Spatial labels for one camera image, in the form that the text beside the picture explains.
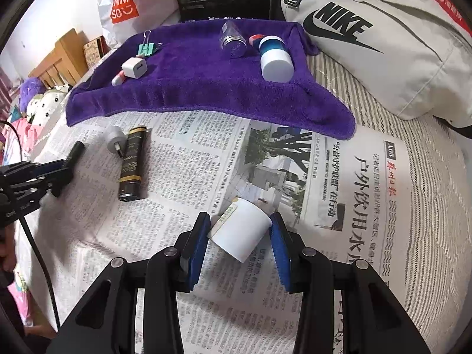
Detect light wooden headboard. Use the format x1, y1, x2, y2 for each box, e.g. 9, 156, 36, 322
27, 29, 89, 89

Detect floral white pillow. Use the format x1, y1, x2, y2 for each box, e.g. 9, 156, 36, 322
22, 83, 72, 126

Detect purple towel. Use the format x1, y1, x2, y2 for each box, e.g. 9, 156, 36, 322
65, 20, 356, 141

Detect clear plastic jar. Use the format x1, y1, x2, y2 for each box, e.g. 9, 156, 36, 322
220, 21, 247, 59

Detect purple plush toy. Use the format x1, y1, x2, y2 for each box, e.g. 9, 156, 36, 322
18, 77, 47, 111

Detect person's left hand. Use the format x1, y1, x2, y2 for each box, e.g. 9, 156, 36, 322
0, 225, 17, 277

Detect white cube charger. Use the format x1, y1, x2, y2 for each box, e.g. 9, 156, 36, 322
122, 57, 148, 80

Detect patterned cover book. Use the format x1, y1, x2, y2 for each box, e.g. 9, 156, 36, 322
82, 36, 107, 69

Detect grey sports bag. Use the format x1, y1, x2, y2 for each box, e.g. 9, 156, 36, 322
281, 0, 472, 139

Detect grey round plug adapter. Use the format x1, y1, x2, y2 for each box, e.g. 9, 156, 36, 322
107, 125, 128, 158

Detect black and gold box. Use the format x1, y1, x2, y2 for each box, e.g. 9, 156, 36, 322
118, 126, 149, 202

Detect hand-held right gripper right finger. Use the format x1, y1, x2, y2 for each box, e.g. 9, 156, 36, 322
270, 212, 432, 354

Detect newspaper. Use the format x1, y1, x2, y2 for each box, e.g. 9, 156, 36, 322
22, 109, 414, 354

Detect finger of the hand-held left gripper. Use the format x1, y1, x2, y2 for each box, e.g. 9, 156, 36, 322
0, 159, 71, 178
22, 171, 73, 198

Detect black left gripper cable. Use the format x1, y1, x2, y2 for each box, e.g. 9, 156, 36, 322
0, 121, 61, 330

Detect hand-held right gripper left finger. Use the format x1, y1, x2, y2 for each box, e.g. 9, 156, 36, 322
48, 212, 212, 354

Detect blue and white jar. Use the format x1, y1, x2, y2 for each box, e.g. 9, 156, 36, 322
257, 35, 294, 82

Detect pink printed blanket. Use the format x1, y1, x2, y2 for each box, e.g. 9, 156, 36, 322
0, 107, 48, 166

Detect white plastic shopping bag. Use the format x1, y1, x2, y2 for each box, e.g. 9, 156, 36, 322
95, 0, 181, 43

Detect green binder clip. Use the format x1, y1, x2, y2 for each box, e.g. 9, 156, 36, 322
137, 29, 164, 58

